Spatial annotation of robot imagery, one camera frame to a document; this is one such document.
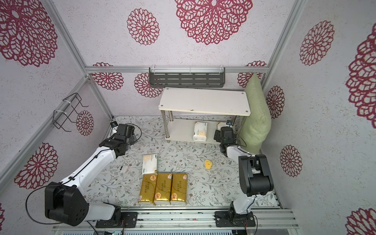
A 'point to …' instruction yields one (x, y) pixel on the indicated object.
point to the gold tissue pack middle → (163, 190)
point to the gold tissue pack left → (148, 187)
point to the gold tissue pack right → (179, 187)
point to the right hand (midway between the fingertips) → (224, 130)
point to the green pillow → (256, 128)
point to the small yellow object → (208, 164)
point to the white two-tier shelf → (180, 107)
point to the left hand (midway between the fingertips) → (124, 139)
